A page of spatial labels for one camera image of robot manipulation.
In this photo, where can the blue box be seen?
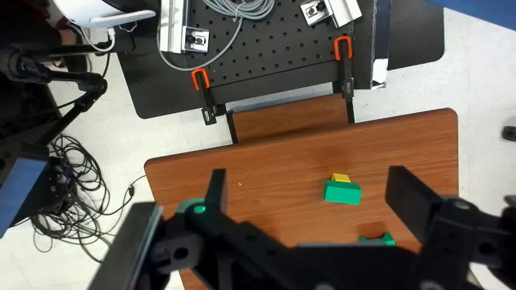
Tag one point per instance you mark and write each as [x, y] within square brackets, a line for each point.
[19, 187]

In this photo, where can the black perforated breadboard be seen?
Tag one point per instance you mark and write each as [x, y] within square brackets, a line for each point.
[280, 42]

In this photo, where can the green arch block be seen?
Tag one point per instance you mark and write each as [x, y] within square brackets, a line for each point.
[378, 239]

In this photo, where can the green rectangular block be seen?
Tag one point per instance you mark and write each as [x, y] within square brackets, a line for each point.
[343, 192]

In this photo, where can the yellow block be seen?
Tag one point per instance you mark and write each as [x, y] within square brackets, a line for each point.
[341, 176]

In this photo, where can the wooden lower shelf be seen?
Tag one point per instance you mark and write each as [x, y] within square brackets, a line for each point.
[291, 116]

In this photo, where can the orange and black bar clamp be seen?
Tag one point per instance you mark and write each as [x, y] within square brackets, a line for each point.
[344, 53]
[201, 81]

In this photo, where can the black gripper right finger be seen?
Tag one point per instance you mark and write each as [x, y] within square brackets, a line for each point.
[412, 198]

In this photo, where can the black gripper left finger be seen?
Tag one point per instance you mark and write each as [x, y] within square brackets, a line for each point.
[217, 190]

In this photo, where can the aluminium mounting bracket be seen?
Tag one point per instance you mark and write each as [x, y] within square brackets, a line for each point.
[180, 29]
[331, 10]

